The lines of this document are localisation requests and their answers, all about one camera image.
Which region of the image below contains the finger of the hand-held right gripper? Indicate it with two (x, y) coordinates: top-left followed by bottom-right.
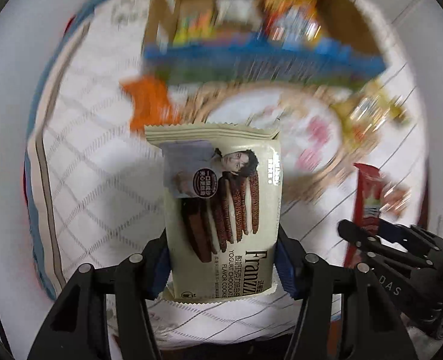
(377, 220), (441, 252)
(337, 220), (436, 269)

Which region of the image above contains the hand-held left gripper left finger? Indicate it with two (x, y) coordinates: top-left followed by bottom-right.
(28, 237), (173, 360)

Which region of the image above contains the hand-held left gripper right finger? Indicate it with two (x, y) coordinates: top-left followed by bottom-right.
(276, 225), (407, 360)

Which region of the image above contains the red snack packet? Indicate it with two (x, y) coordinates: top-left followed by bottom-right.
(343, 163), (413, 267)

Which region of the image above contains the cream chocolate cookie packet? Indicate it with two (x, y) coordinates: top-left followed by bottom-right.
(144, 124), (282, 302)

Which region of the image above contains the cardboard box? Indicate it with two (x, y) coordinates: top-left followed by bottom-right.
(142, 0), (389, 91)

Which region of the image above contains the red yellow noodle packet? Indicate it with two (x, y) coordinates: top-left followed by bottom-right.
(262, 0), (325, 47)

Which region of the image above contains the colourful candy ball packet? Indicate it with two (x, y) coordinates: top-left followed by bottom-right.
(172, 7), (222, 44)

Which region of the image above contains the clear white snack packet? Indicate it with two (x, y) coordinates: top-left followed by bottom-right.
(216, 0), (263, 32)

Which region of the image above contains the white floral printed quilt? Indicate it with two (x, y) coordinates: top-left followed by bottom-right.
(34, 0), (428, 349)

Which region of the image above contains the yellow clear snack bag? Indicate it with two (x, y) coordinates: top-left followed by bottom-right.
(332, 89), (412, 148)

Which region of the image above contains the orange snack packet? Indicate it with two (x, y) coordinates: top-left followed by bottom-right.
(119, 75), (185, 132)

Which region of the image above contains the blue bed blanket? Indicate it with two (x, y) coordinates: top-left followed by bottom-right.
(22, 0), (158, 301)

